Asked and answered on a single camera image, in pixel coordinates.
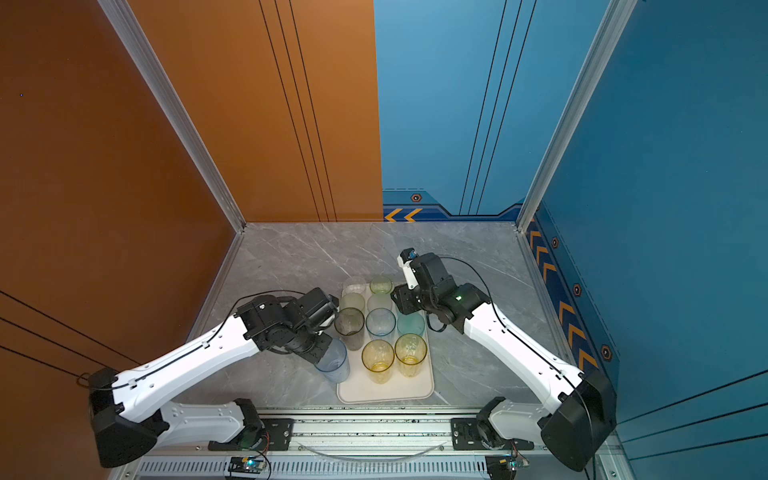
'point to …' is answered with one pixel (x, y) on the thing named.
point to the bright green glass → (381, 284)
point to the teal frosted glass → (411, 323)
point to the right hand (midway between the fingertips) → (397, 293)
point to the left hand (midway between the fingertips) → (324, 346)
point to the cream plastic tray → (356, 389)
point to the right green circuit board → (519, 462)
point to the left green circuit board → (246, 464)
